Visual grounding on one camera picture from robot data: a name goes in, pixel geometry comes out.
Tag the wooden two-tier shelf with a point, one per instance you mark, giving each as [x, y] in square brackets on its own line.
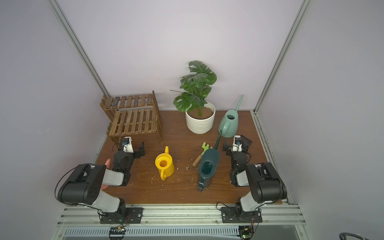
[132, 115]

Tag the light green watering can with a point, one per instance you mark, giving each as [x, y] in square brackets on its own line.
[230, 121]

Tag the pink watering can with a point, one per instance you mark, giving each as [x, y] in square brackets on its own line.
[108, 166]

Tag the dark green watering can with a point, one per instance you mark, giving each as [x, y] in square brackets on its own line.
[208, 165]

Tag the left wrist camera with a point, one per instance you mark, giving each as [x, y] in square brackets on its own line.
[127, 145]

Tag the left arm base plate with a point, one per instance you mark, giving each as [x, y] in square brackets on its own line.
[122, 216]

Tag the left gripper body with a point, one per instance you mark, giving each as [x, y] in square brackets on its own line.
[133, 153]

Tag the white ribbed plant pot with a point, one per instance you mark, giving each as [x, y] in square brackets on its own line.
[201, 126]

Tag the green toy rake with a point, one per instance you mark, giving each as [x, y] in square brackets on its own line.
[205, 147]

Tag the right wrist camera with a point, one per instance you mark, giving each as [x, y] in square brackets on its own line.
[237, 144]

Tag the yellow watering can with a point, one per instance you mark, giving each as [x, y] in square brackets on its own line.
[164, 164]

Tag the aluminium front rail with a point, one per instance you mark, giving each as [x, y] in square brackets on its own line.
[184, 221]

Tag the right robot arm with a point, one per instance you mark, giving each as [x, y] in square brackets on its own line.
[266, 186]

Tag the green monstera plant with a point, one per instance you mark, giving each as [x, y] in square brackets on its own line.
[195, 87]

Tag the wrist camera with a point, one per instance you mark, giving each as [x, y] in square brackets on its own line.
[237, 144]
[127, 145]

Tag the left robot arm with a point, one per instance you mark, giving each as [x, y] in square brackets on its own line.
[84, 187]

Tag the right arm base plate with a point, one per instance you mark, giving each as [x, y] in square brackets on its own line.
[236, 215]

